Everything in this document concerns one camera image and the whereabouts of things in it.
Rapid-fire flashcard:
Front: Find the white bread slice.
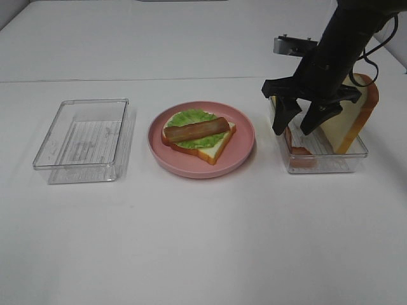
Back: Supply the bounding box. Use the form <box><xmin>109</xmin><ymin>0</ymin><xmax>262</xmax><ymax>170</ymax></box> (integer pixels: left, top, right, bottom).
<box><xmin>162</xmin><ymin>119</ymin><xmax>237</xmax><ymax>165</ymax></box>
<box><xmin>320</xmin><ymin>83</ymin><xmax>379</xmax><ymax>154</ymax></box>

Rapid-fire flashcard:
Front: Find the pink round plate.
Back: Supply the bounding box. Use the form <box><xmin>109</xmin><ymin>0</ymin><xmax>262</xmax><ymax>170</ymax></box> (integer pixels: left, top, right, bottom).
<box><xmin>148</xmin><ymin>101</ymin><xmax>255</xmax><ymax>179</ymax></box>

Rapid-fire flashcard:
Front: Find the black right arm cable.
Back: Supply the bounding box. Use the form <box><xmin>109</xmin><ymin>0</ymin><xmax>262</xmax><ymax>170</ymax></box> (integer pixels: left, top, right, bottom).
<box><xmin>349</xmin><ymin>12</ymin><xmax>400</xmax><ymax>88</ymax></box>

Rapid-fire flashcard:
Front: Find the green lettuce leaf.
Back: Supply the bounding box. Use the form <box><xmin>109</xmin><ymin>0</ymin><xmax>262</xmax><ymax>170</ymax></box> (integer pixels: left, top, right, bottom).
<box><xmin>163</xmin><ymin>109</ymin><xmax>227</xmax><ymax>149</ymax></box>

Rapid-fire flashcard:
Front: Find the clear plastic right container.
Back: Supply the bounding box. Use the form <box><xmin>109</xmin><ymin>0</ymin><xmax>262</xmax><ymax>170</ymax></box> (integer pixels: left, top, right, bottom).
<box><xmin>278</xmin><ymin>100</ymin><xmax>368</xmax><ymax>174</ymax></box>

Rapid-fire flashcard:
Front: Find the brown bacon strip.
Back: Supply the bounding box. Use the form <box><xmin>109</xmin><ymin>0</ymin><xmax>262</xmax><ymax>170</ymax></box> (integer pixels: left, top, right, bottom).
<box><xmin>163</xmin><ymin>117</ymin><xmax>230</xmax><ymax>143</ymax></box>

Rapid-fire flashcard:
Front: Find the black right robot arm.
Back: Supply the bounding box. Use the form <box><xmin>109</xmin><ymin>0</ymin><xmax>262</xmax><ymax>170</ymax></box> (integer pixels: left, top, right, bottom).
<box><xmin>262</xmin><ymin>1</ymin><xmax>406</xmax><ymax>135</ymax></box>

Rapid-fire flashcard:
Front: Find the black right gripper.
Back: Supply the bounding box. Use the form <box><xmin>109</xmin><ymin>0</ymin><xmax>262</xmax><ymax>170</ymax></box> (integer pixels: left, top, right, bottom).
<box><xmin>262</xmin><ymin>47</ymin><xmax>363</xmax><ymax>135</ymax></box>

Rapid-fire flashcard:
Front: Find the red bacon strip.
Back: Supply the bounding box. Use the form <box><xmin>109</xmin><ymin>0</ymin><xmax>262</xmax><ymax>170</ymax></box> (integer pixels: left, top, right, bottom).
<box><xmin>284</xmin><ymin>127</ymin><xmax>317</xmax><ymax>168</ymax></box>

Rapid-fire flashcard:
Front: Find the clear plastic left container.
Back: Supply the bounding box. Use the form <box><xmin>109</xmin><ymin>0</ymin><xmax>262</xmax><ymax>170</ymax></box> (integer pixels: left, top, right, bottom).
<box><xmin>32</xmin><ymin>98</ymin><xmax>131</xmax><ymax>184</ymax></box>

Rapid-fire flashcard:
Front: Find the clear plastic container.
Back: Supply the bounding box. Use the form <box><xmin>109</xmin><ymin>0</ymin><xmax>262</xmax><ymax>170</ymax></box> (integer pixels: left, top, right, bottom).
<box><xmin>278</xmin><ymin>100</ymin><xmax>368</xmax><ymax>174</ymax></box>
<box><xmin>32</xmin><ymin>98</ymin><xmax>131</xmax><ymax>184</ymax></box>

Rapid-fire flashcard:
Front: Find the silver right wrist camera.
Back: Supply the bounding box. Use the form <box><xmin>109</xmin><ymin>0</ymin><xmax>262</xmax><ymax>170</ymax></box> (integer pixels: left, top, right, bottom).
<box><xmin>273</xmin><ymin>34</ymin><xmax>318</xmax><ymax>57</ymax></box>

